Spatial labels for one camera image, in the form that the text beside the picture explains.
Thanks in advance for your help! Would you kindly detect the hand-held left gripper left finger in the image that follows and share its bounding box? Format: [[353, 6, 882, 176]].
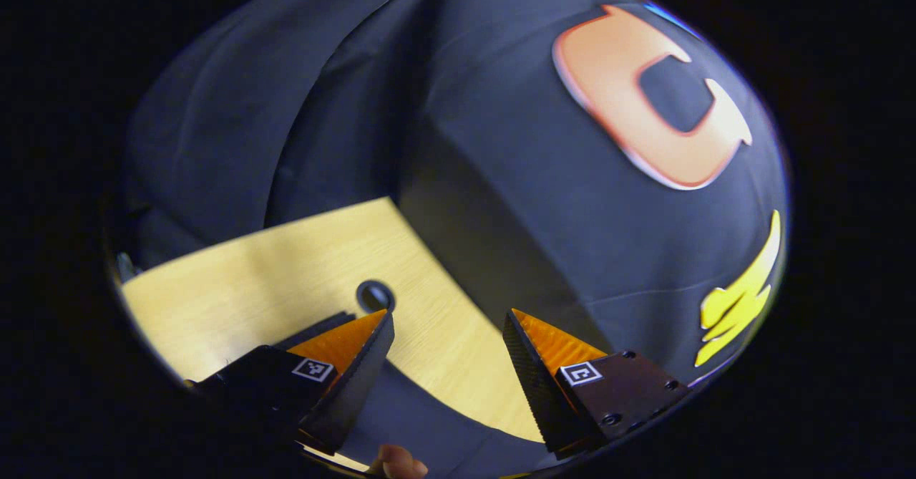
[[187, 309, 396, 457]]

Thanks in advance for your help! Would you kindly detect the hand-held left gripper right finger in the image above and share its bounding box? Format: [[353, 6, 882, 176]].
[[502, 309, 692, 460]]

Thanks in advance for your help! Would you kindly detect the black backdrop cloth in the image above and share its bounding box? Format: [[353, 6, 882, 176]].
[[114, 0, 791, 387]]

